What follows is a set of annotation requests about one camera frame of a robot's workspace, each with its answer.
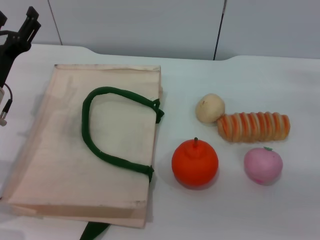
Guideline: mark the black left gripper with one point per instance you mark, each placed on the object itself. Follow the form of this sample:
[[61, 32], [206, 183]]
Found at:
[[10, 47]]

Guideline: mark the orange toy fruit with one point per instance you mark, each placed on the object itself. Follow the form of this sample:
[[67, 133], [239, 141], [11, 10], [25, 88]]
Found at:
[[195, 165]]

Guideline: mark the pink toy peach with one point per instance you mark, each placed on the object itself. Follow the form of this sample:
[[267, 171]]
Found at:
[[262, 166]]

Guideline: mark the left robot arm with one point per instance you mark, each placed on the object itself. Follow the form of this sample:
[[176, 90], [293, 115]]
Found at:
[[1, 95]]

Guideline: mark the thin black background rod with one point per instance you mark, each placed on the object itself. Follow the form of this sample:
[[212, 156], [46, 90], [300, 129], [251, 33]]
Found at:
[[218, 32]]

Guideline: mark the beige toy potato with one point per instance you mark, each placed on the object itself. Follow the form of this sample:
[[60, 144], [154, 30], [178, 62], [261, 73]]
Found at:
[[209, 108]]

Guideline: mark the orange striped bread roll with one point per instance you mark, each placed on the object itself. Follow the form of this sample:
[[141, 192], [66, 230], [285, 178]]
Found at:
[[252, 127]]

